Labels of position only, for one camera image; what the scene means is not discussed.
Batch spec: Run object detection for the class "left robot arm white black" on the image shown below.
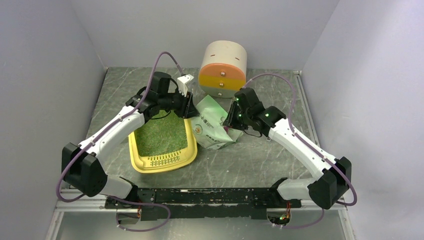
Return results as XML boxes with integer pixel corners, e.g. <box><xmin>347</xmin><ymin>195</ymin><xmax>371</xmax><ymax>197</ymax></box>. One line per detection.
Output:
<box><xmin>59</xmin><ymin>71</ymin><xmax>199</xmax><ymax>208</ymax></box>

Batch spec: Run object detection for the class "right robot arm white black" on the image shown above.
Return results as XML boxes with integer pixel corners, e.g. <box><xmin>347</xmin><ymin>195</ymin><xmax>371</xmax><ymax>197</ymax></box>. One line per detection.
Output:
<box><xmin>224</xmin><ymin>87</ymin><xmax>352</xmax><ymax>210</ymax></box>

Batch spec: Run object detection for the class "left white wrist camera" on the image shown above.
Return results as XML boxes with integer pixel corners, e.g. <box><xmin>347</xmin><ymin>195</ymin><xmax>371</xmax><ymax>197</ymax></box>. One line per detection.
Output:
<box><xmin>176</xmin><ymin>74</ymin><xmax>194</xmax><ymax>97</ymax></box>

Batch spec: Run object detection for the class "yellow litter box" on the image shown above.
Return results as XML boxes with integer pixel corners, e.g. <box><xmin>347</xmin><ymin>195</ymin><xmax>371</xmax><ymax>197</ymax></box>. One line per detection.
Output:
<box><xmin>128</xmin><ymin>110</ymin><xmax>198</xmax><ymax>174</ymax></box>

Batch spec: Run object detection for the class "green cat litter bag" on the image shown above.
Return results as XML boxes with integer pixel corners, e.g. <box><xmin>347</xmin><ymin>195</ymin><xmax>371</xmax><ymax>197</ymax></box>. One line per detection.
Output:
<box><xmin>190</xmin><ymin>95</ymin><xmax>244</xmax><ymax>150</ymax></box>

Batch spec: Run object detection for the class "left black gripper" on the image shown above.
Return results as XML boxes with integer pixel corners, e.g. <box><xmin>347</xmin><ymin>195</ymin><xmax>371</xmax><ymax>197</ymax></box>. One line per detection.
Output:
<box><xmin>159</xmin><ymin>86</ymin><xmax>200</xmax><ymax>119</ymax></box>

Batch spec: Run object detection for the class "round cream drawer cabinet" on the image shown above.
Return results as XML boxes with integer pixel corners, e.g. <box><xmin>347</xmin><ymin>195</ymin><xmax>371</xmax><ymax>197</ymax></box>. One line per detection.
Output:
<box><xmin>198</xmin><ymin>40</ymin><xmax>247</xmax><ymax>99</ymax></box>

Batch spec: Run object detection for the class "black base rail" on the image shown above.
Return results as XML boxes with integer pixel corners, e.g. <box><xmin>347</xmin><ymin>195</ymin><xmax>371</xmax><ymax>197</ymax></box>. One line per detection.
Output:
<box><xmin>104</xmin><ymin>187</ymin><xmax>302</xmax><ymax>221</ymax></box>

